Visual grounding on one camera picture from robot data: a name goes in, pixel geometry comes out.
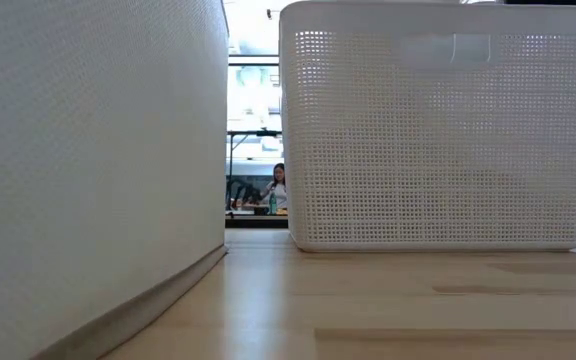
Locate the white perforated plastic basket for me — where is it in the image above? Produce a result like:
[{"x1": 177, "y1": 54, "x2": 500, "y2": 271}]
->
[{"x1": 278, "y1": 0, "x2": 576, "y2": 254}]

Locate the dark background workbench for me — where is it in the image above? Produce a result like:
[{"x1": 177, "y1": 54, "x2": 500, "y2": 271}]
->
[{"x1": 224, "y1": 208, "x2": 290, "y2": 230}]

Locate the beige fabric storage box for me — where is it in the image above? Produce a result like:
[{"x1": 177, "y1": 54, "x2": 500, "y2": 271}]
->
[{"x1": 0, "y1": 0, "x2": 231, "y2": 360}]

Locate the person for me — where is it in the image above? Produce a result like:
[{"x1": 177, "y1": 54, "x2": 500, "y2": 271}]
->
[{"x1": 259, "y1": 162, "x2": 289, "y2": 211}]

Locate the black frame background table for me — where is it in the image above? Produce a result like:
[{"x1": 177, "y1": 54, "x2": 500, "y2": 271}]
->
[{"x1": 226, "y1": 129, "x2": 284, "y2": 211}]

